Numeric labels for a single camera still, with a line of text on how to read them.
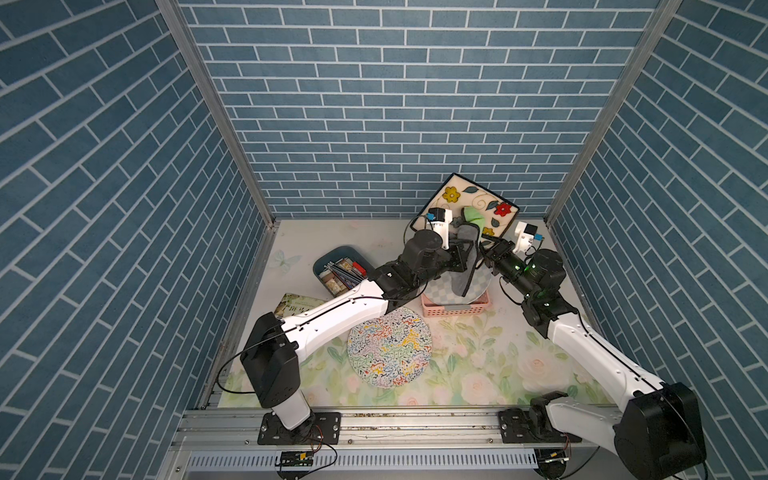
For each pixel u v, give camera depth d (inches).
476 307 35.8
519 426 28.9
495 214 29.7
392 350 34.1
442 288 24.9
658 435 15.7
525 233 27.6
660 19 28.1
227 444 28.8
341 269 40.2
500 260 26.5
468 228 27.3
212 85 32.7
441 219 25.2
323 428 29.1
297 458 28.3
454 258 24.5
